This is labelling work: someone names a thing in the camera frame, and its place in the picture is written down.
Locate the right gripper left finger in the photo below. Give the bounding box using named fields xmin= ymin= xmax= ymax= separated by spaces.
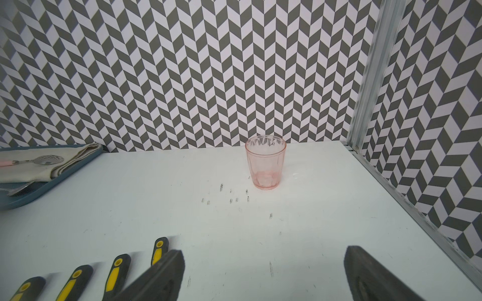
xmin=112 ymin=250 xmax=185 ymax=301

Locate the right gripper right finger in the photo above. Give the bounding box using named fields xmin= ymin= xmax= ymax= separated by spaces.
xmin=343 ymin=246 xmax=422 ymax=301

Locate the pink translucent cup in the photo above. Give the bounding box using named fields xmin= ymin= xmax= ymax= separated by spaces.
xmin=245 ymin=135 xmax=287 ymax=190

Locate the dark teal tray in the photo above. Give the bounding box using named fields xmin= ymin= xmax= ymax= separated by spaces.
xmin=1 ymin=148 xmax=104 ymax=211

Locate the beige folded cloth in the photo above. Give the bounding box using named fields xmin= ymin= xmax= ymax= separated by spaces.
xmin=1 ymin=142 xmax=104 ymax=184

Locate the pink handled spoon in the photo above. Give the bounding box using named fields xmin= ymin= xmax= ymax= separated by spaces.
xmin=1 ymin=155 xmax=64 ymax=168

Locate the white handled spoon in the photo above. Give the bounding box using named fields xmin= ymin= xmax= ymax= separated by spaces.
xmin=0 ymin=181 xmax=35 ymax=197

